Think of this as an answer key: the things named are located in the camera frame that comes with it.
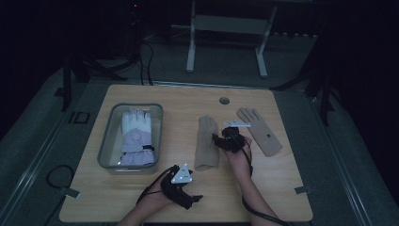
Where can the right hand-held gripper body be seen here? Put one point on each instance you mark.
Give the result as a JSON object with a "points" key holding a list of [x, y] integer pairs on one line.
{"points": [[233, 139]]}

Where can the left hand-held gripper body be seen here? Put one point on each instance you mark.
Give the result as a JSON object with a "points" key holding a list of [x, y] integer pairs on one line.
{"points": [[181, 177]]}

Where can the plain beige knit glove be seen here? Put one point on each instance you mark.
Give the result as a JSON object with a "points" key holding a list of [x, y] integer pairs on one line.
{"points": [[205, 147]]}

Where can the lavender and white glove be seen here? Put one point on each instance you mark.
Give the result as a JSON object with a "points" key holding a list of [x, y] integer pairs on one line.
{"points": [[136, 138]]}

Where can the grey plastic storage bin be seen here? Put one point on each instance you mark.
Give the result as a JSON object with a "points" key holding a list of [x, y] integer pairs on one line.
{"points": [[109, 147]]}

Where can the person's right hand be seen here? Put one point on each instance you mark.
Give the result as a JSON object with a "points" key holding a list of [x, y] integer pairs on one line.
{"points": [[241, 161]]}

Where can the person's left hand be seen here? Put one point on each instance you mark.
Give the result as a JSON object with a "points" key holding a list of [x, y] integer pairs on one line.
{"points": [[156, 199]]}

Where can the beige glove with dark button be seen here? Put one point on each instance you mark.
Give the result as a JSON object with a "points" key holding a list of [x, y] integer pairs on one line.
{"points": [[263, 132]]}

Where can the grey tape piece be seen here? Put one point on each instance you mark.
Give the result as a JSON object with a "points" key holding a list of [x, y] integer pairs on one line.
{"points": [[302, 190], [69, 192]]}

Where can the black tripod stand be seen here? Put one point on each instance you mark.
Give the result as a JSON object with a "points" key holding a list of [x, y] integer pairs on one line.
{"points": [[75, 69], [324, 91]]}

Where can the white metal stand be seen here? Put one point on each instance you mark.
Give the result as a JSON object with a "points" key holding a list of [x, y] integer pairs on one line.
{"points": [[230, 25]]}

